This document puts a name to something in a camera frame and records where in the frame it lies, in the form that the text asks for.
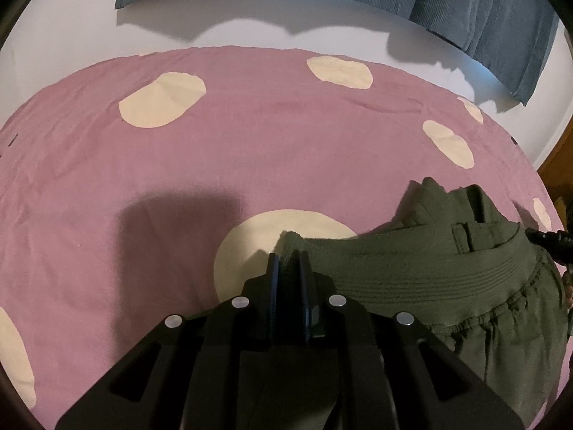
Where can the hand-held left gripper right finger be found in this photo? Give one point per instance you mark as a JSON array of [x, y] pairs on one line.
[[306, 291]]

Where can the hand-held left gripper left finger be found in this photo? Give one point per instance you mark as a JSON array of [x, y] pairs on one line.
[[274, 286]]

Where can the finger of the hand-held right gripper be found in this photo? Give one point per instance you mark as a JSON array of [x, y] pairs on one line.
[[553, 242]]

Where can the olive green jacket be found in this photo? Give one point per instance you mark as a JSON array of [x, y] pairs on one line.
[[425, 268]]

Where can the brown wooden furniture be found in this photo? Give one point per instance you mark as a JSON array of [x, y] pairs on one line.
[[557, 165]]

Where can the pink bedsheet with cream dots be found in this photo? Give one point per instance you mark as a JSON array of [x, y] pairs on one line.
[[268, 143]]

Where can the pleated blue hanging curtain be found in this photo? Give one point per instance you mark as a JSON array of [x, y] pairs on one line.
[[492, 9]]

